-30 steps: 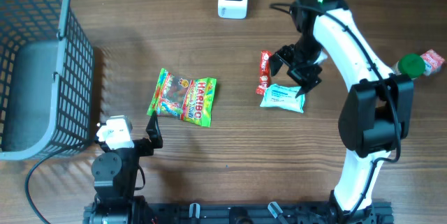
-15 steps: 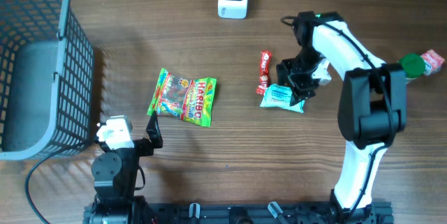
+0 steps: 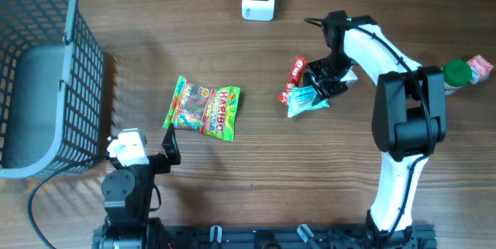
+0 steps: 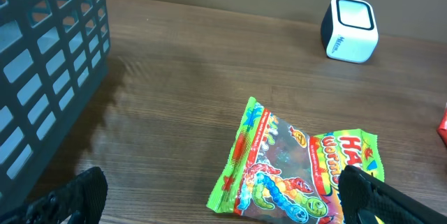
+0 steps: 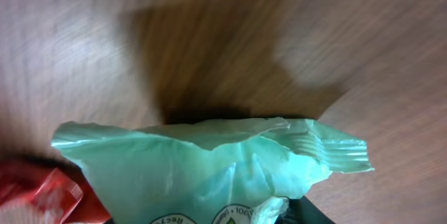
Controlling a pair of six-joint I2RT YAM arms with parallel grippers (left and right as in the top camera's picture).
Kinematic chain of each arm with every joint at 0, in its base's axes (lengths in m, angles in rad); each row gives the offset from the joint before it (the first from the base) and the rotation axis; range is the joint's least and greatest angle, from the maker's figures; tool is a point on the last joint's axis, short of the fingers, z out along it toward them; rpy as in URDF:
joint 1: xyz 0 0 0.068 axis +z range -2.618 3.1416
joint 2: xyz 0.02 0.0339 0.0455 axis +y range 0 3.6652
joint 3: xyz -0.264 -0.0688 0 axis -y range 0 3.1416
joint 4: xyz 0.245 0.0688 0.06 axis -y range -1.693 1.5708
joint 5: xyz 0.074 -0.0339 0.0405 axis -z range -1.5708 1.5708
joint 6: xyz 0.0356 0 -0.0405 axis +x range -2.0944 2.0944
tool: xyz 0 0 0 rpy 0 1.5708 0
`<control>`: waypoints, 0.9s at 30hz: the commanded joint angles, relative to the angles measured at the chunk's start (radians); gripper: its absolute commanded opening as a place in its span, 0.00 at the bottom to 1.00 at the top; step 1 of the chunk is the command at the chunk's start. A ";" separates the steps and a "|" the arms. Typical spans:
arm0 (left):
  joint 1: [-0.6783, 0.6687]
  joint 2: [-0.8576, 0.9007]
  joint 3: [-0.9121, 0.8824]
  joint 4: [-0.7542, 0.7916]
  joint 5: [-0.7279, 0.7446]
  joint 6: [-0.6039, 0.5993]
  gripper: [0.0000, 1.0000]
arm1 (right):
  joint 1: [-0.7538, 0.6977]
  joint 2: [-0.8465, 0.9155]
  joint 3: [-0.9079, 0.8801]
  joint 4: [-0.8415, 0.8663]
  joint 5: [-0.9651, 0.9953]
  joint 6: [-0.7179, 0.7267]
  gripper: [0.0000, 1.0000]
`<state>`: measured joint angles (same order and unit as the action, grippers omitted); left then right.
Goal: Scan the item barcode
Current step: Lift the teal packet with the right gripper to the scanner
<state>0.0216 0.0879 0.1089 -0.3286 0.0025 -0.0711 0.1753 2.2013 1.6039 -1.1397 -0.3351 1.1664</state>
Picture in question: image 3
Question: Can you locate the red package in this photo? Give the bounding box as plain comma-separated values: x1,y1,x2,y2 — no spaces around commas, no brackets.
278,57,307,105

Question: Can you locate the light blue tissue packet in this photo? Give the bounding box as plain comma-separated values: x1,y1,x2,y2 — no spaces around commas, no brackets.
287,85,329,118

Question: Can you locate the green Haribo candy bag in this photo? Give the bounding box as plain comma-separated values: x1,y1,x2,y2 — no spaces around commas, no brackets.
163,76,240,142

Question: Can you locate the green lid plastic jar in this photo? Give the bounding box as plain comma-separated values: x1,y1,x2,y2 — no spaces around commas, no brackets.
442,59,472,95

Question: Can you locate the small red snack packet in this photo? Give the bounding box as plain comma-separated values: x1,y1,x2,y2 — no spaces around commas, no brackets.
467,54,494,85

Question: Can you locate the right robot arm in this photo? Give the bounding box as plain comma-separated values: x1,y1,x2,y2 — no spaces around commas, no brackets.
304,11,446,243

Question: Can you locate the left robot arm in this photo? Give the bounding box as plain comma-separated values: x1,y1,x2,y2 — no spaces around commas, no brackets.
92,126,181,249

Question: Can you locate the grey plastic mesh basket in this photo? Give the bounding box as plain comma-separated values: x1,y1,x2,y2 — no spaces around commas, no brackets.
1,0,105,178

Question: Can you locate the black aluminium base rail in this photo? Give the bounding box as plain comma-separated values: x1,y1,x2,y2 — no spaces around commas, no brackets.
91,223,438,249

